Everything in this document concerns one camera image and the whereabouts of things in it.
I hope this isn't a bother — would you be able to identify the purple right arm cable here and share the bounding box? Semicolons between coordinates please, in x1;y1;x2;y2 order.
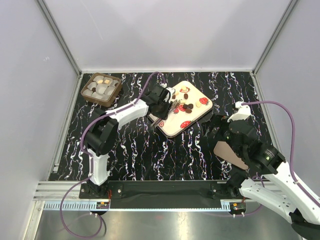
241;100;320;208

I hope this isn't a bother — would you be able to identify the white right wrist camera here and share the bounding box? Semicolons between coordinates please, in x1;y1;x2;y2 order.
227;101;251;123

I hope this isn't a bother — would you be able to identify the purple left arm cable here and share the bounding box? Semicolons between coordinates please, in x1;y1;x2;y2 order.
58;71;168;238

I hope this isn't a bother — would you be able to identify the round white chocolate right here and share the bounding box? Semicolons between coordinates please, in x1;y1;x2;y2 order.
195;101;202;108

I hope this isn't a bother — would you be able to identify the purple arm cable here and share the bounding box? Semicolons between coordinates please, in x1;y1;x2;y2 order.
241;100;320;208
58;71;168;238

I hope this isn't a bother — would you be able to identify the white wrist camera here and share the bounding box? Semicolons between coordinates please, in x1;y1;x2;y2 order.
166;87;176;99
227;101;251;123

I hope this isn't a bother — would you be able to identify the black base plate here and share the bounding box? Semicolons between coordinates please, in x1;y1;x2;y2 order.
79;180;243;211

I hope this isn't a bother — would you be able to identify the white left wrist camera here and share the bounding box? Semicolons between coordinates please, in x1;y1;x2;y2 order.
166;87;176;99

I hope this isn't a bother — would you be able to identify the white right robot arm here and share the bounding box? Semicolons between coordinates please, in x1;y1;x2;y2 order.
205;115;320;240

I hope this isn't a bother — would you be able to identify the brown chocolate box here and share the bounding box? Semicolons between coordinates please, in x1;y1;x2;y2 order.
80;72;122;108

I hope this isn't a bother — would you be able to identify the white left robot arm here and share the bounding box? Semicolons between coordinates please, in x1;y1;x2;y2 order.
80;85;176;198

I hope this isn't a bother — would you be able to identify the strawberry print tray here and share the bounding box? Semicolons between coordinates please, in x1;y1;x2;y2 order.
156;81;213;138

